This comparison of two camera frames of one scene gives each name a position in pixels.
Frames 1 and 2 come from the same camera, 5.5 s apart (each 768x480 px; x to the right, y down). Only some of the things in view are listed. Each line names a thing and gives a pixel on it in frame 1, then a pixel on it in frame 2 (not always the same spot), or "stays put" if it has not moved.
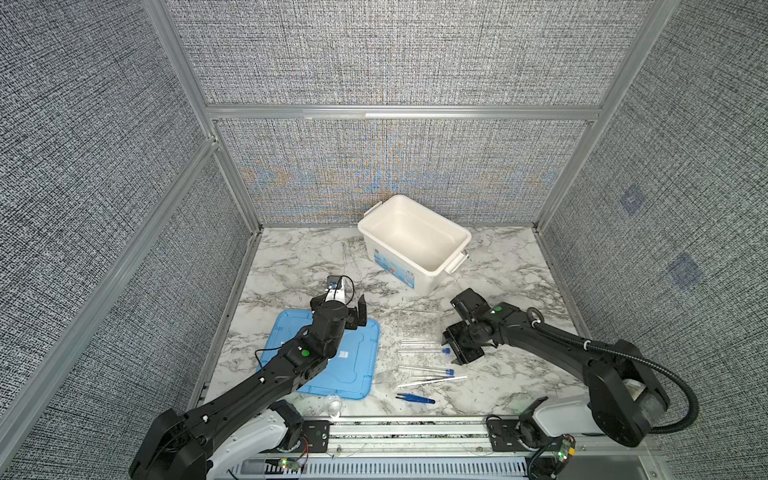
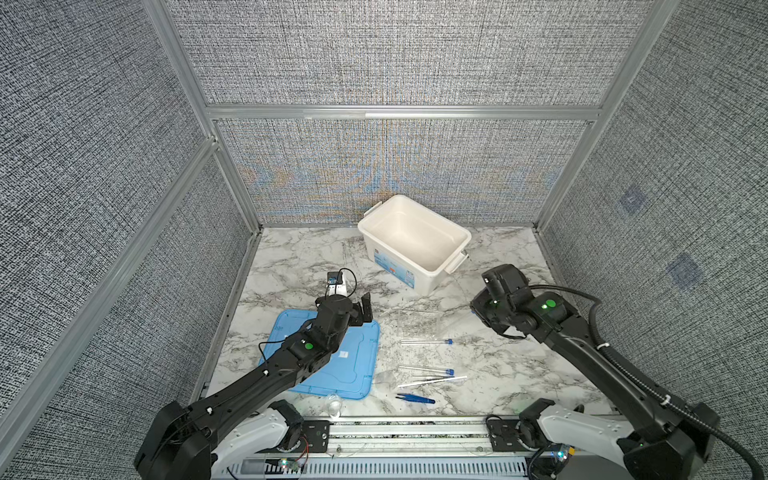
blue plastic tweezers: [414, 397] stays put
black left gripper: [353, 320] stays put
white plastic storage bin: [412, 242] stays put
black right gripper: [461, 356] -> [477, 304]
